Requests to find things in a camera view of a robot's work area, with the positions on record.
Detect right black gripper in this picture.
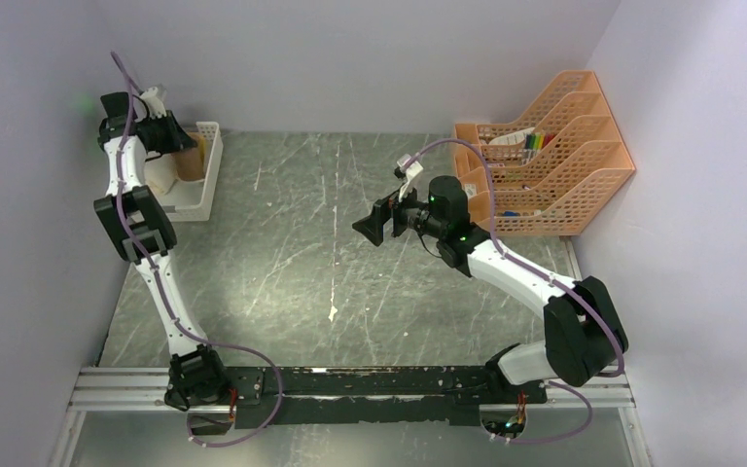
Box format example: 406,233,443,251
352,178,445,247

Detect brown yellow towel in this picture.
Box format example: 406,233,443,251
172,132,206,182

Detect white plastic basket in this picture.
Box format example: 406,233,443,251
144,120,225,224

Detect orange file organizer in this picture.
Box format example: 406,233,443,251
451,70,636,236

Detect cream white towel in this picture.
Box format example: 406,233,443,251
144,154,177,197

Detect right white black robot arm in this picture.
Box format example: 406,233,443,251
352,176,628,403

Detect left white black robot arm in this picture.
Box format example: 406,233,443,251
93,90,233,412

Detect white label card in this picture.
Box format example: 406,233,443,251
488,127,534,146

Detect coloured marker pens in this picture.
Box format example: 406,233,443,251
522,132,556,163

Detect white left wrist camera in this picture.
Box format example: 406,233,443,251
139,85,167,119

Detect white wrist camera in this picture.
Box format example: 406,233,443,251
395,153,423,201
139,85,167,119

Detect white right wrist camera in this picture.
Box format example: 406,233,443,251
395,153,423,201

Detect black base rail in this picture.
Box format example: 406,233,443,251
164,365,549,428

